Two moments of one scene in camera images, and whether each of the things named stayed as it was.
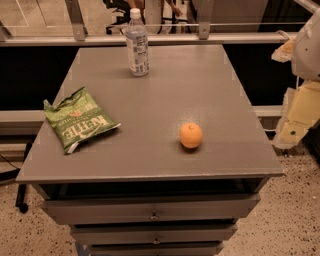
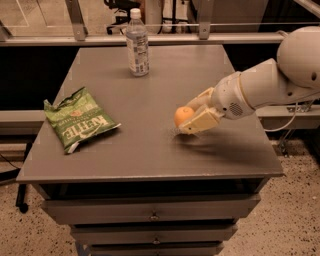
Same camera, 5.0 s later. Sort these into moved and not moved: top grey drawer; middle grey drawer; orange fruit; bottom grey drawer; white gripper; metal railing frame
Moved: white gripper; orange fruit
Not moved: bottom grey drawer; middle grey drawer; top grey drawer; metal railing frame
